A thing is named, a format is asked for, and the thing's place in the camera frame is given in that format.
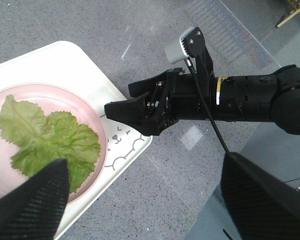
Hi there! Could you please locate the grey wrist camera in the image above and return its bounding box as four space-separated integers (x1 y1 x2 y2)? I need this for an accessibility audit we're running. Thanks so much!
164 26 214 78

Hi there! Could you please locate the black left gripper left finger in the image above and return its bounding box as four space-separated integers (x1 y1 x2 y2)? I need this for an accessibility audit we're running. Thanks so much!
0 159 70 240

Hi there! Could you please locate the wooden furniture piece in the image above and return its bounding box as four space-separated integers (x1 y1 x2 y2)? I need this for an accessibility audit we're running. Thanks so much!
275 0 300 29

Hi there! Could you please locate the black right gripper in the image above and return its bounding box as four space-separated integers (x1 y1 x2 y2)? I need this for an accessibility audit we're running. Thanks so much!
104 67 217 136

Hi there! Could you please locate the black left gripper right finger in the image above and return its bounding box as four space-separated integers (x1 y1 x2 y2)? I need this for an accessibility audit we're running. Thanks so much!
220 152 300 240

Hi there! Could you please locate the green lettuce leaf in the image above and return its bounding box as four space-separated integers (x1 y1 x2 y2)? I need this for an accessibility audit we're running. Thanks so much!
0 95 101 193

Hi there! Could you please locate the cream bear serving tray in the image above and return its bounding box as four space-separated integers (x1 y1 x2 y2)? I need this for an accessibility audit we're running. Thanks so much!
0 41 152 239

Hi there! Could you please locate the black camera cable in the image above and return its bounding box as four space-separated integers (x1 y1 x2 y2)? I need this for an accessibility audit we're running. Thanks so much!
184 57 231 154

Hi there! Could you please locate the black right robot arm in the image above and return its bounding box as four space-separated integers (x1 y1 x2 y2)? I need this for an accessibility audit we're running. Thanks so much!
104 65 300 240

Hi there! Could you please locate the pink round plate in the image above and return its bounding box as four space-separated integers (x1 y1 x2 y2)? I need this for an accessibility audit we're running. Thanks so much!
0 83 108 203

